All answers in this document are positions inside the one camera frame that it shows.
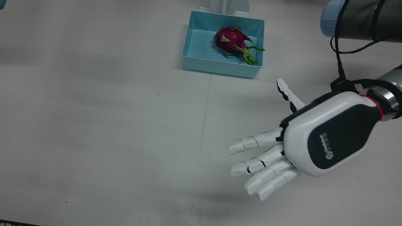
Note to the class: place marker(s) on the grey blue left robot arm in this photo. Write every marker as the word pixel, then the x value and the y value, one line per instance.
pixel 361 18

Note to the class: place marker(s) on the white mounting base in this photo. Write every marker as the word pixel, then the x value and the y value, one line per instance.
pixel 226 6

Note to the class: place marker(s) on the light blue plastic tray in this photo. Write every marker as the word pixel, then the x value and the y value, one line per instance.
pixel 201 47

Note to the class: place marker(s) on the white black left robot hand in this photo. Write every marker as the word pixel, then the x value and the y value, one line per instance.
pixel 329 138

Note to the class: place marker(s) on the red dragon fruit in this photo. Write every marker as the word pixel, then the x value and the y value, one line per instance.
pixel 232 39

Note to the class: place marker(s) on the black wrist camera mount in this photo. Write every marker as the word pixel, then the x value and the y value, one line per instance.
pixel 342 85

